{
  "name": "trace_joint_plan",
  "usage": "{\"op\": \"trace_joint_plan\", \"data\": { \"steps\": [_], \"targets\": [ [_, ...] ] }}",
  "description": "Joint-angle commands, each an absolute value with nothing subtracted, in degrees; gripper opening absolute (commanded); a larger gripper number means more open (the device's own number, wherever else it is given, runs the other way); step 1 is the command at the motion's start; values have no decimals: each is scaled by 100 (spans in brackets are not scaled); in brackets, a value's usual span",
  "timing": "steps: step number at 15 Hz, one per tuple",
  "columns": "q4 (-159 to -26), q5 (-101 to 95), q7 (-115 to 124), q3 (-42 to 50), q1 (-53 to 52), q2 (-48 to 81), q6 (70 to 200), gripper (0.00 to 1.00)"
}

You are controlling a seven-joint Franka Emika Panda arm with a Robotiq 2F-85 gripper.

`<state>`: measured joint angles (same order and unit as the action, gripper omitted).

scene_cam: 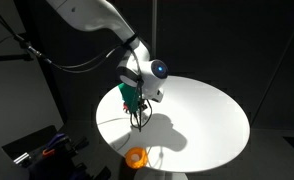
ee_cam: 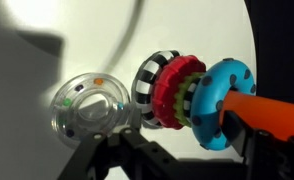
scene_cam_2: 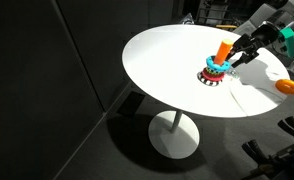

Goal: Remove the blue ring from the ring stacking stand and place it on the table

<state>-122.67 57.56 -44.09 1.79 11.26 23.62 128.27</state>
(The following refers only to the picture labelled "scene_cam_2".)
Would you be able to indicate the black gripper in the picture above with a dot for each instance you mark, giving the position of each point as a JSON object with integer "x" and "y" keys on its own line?
{"x": 265, "y": 35}

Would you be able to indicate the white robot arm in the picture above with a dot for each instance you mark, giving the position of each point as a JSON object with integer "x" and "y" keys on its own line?
{"x": 283, "y": 15}

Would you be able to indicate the orange peg striped-base stacking stand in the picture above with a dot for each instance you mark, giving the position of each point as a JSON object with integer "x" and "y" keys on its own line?
{"x": 223, "y": 51}

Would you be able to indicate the yellow flat object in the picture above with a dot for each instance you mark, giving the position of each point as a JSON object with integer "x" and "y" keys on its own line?
{"x": 226, "y": 26}

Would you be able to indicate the black floor plate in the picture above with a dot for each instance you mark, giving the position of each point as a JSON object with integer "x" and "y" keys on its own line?
{"x": 131, "y": 104}

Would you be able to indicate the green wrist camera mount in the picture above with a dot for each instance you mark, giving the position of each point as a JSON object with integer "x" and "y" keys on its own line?
{"x": 289, "y": 40}

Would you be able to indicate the white table pedestal base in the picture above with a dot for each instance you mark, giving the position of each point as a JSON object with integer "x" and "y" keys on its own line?
{"x": 173, "y": 135}

